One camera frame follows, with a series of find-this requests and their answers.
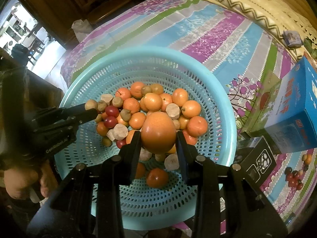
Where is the light blue plastic basket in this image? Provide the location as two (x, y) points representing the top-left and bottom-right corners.
(61, 46), (237, 230)

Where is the striped floral bed sheet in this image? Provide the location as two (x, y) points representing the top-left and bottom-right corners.
(62, 0), (316, 225)

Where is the blue cardboard box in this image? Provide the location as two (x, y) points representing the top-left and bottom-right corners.
(247, 56), (317, 154)

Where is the red tomato in row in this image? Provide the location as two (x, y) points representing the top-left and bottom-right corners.
(285, 173), (293, 182)

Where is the dark plum left of pile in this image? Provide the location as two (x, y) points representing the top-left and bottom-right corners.
(284, 167), (292, 175)

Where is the orange at back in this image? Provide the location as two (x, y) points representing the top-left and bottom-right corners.
(304, 154), (312, 165)

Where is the plastic bag of greens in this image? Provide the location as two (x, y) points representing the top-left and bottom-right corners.
(304, 37), (317, 59)

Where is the small purple tissue pack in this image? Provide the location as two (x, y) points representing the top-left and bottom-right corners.
(283, 30), (303, 48)

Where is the large orange front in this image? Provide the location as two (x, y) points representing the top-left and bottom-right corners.
(141, 112), (176, 154)

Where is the red tomato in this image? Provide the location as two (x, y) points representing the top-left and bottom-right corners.
(293, 173), (300, 180)
(288, 178), (298, 187)
(285, 173), (293, 182)
(296, 183), (304, 190)

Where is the cream yellow quilt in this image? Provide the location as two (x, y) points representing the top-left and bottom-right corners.
(206, 0), (316, 60)

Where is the person's left hand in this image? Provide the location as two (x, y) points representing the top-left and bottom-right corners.
(4, 160), (58, 200)

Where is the fruit pile in basket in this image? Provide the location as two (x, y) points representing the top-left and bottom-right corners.
(84, 82), (208, 189)

